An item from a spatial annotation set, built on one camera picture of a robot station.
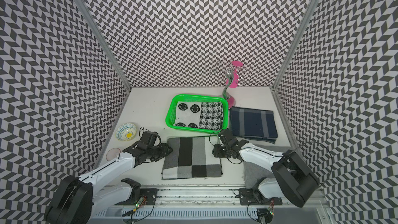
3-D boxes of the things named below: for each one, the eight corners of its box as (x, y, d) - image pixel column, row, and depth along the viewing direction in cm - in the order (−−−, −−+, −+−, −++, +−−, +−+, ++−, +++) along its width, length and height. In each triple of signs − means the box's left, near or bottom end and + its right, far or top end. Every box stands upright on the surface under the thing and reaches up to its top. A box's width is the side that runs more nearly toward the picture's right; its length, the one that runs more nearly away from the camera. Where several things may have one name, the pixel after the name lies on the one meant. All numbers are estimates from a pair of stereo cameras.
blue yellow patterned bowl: (115, 140, 92) (112, 137, 89) (121, 126, 99) (118, 123, 95) (134, 140, 92) (131, 137, 89) (138, 126, 99) (136, 123, 95)
